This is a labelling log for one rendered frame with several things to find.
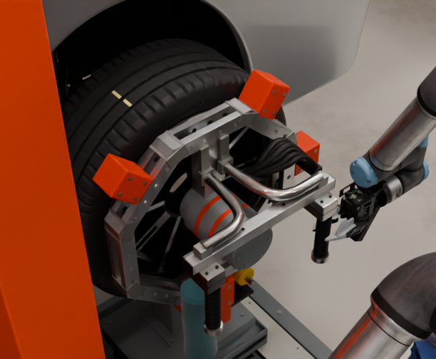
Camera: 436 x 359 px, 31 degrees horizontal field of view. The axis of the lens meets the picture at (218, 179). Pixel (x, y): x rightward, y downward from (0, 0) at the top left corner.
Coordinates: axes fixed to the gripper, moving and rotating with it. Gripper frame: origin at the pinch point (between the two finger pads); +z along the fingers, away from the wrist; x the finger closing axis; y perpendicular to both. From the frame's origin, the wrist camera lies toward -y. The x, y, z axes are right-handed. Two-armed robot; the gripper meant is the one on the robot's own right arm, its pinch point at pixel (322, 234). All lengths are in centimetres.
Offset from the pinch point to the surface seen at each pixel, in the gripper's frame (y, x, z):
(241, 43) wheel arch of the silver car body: 22, -50, -17
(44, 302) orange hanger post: 34, 2, 72
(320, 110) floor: -82, -107, -114
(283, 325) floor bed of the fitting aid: -75, -25, -15
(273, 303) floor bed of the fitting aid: -75, -34, -19
